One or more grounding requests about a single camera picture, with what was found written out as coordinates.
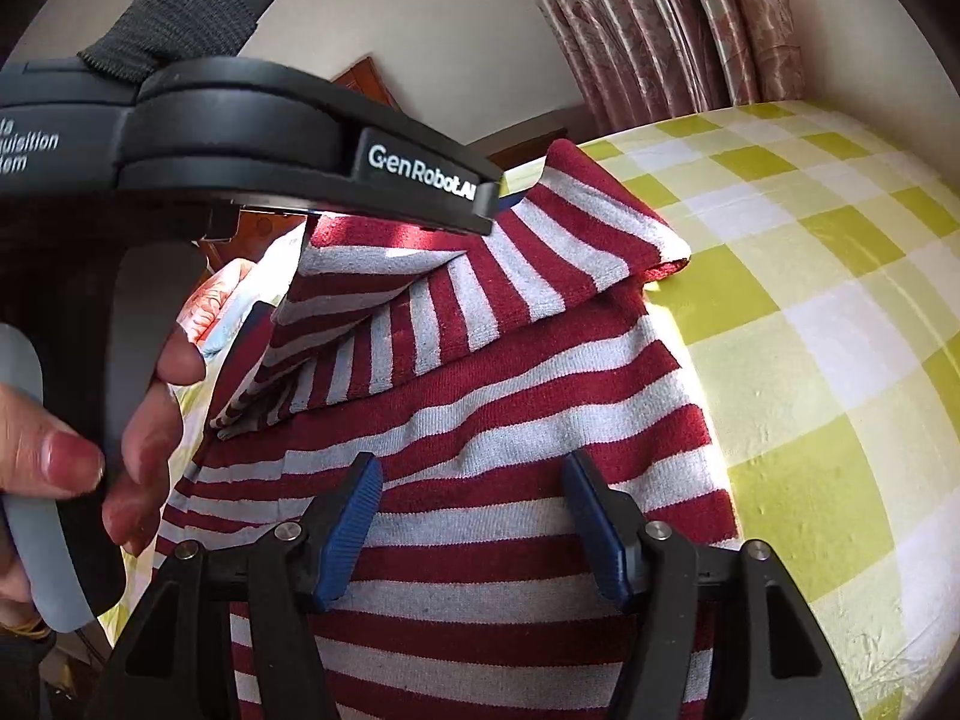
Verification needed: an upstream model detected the yellow checked bed sheet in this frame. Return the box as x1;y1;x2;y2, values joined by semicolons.
97;97;960;720

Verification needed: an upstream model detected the person's left hand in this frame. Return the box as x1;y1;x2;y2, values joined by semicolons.
0;331;207;556

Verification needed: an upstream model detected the wooden nightstand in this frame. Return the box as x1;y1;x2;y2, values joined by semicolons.
461;109;597;168

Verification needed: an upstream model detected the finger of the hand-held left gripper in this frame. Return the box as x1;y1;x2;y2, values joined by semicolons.
236;124;502;237

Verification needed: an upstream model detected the light blue folded quilt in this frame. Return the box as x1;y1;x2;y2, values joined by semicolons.
199;315;248;357

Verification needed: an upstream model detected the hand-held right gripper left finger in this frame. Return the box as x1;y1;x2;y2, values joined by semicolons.
105;452;385;720

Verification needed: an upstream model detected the large wooden headboard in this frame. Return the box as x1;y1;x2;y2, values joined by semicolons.
196;52;402;245

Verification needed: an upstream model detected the pink floral curtain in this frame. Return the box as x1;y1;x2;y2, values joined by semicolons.
502;0;807;134

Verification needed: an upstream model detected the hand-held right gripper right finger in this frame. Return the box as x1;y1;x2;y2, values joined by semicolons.
561;450;856;720

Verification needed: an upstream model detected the red white striped navy sweater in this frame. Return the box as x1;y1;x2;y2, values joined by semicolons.
154;139;743;720

